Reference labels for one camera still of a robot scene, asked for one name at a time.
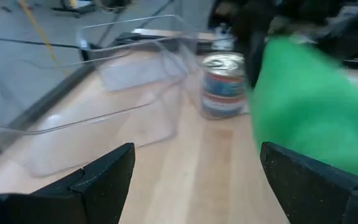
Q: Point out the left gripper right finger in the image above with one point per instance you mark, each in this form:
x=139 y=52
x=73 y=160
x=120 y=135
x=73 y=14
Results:
x=315 y=193

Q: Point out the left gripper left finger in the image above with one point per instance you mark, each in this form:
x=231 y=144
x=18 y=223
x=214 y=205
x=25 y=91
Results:
x=73 y=199

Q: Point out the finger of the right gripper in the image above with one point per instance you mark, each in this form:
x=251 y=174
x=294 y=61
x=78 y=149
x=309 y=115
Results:
x=343 y=43
x=255 y=59

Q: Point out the blue label tin can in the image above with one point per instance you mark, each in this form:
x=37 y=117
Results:
x=224 y=77

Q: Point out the red striped blue tin can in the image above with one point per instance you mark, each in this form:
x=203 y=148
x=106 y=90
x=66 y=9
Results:
x=224 y=107

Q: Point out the green plastic bottle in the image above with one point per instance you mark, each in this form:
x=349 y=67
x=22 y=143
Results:
x=309 y=105

